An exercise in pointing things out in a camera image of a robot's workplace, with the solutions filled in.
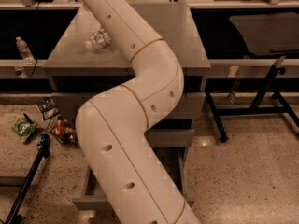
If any clear plastic water bottle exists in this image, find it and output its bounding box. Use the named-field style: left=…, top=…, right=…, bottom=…
left=85, top=29, right=112, bottom=49

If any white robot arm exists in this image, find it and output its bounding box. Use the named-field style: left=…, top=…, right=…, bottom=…
left=76, top=0, right=200, bottom=224

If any grey middle drawer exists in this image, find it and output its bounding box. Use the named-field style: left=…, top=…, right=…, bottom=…
left=72, top=128, right=195, bottom=148

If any grey top drawer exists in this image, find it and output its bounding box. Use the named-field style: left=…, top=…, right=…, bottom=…
left=52, top=92, right=206, bottom=120

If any grey open bottom drawer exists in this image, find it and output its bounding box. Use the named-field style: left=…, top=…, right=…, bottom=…
left=72, top=147, right=194, bottom=212

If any grey metal drawer cabinet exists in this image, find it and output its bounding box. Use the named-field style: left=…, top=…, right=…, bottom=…
left=42, top=3, right=211, bottom=211

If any small water bottle on ledge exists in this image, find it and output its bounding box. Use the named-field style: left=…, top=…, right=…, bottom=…
left=16, top=36, right=35, bottom=65

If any black and white snack bag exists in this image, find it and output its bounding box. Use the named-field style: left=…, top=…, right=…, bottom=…
left=36, top=98, right=59, bottom=121

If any blue soda can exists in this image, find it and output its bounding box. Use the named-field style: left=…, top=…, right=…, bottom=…
left=37, top=133, right=50, bottom=148

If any green snack bag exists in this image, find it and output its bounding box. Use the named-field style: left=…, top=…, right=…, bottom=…
left=11, top=118, right=37, bottom=143

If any grey chair seat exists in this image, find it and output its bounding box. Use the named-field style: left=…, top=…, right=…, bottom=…
left=230, top=12, right=299, bottom=56

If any black table frame right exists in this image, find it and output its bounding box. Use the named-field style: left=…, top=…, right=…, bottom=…
left=205, top=55, right=299, bottom=142

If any black cable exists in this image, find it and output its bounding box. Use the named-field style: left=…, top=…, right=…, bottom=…
left=21, top=3, right=43, bottom=79

